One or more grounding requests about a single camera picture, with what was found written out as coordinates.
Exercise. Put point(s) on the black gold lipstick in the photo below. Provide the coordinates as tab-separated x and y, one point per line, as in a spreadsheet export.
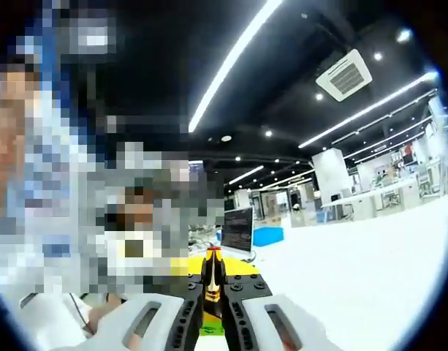
212	296

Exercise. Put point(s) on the person's white shirt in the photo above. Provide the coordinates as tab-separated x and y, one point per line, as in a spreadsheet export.
52	318

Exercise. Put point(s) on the blue plastic crate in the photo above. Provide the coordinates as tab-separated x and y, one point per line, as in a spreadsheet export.
268	237

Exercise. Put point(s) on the dark monitor with text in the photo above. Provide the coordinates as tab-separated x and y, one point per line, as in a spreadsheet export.
238	230

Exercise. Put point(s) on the long ceiling light strip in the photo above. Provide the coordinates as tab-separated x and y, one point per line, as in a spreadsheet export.
231	62
370	109

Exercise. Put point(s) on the white ceiling air vent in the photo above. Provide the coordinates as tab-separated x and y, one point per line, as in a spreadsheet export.
344	75

